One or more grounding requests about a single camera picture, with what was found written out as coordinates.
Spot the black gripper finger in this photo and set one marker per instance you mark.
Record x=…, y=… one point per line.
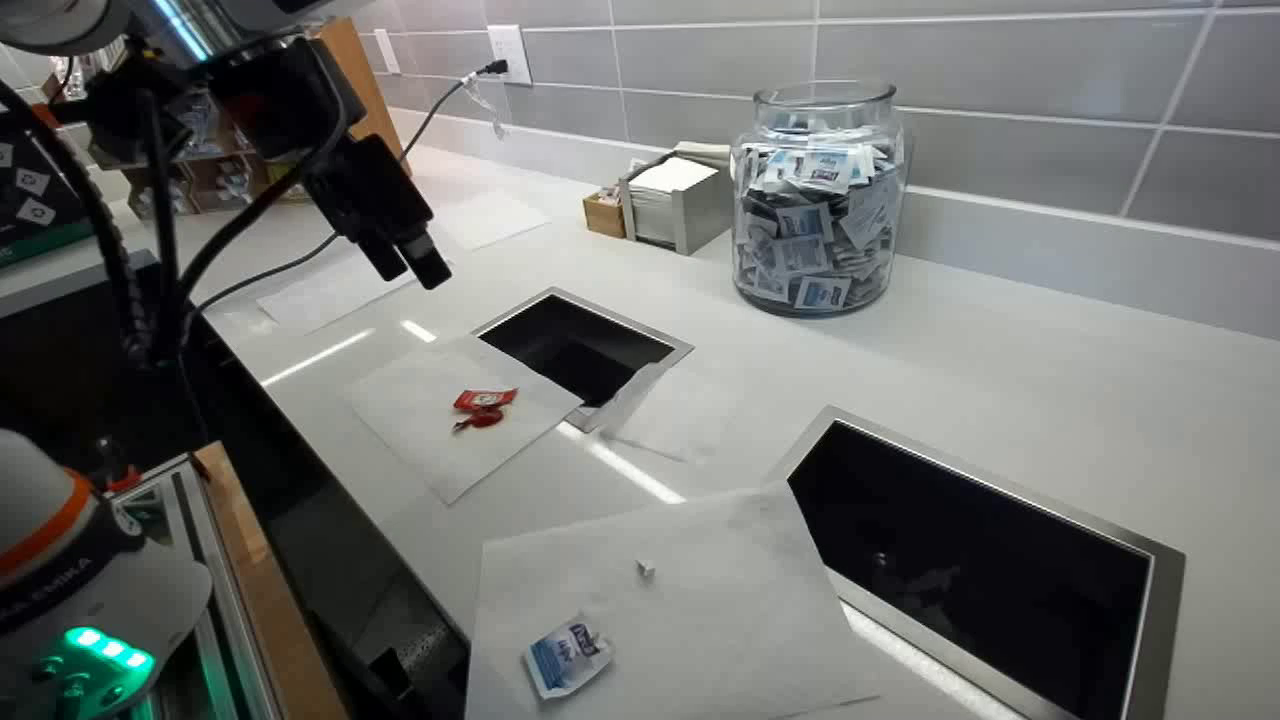
x=386, y=260
x=424, y=260

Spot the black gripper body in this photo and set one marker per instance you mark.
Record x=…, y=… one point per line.
x=372, y=194

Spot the square white tissue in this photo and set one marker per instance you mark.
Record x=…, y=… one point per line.
x=694, y=640

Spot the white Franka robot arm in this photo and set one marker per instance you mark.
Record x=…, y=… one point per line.
x=42, y=501

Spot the white tissue sheet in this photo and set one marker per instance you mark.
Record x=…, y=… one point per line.
x=414, y=401
x=325, y=293
x=664, y=421

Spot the light wooden panel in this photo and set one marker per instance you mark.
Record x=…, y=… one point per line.
x=361, y=74

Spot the red wrapper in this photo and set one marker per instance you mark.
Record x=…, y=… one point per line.
x=481, y=405

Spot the small steel-framed counter opening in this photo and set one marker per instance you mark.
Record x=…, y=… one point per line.
x=575, y=348

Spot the wooden box with packets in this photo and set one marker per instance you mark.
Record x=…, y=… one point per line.
x=605, y=214

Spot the dark board with white tags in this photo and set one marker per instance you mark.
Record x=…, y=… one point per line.
x=33, y=186

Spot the wooden base board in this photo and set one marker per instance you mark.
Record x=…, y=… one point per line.
x=275, y=600

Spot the glass jar with packets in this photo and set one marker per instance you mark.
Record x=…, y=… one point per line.
x=817, y=201

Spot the blue white sachet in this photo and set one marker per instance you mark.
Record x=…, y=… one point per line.
x=564, y=660

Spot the large steel-framed counter opening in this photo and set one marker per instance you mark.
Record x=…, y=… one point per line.
x=973, y=563

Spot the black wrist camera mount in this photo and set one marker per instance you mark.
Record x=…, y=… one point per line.
x=285, y=84

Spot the white wall switch plate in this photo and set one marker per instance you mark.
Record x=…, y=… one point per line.
x=386, y=49

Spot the white wall outlet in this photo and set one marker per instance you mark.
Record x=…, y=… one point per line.
x=505, y=49

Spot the aluminium rail frame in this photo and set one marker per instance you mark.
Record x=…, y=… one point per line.
x=220, y=585

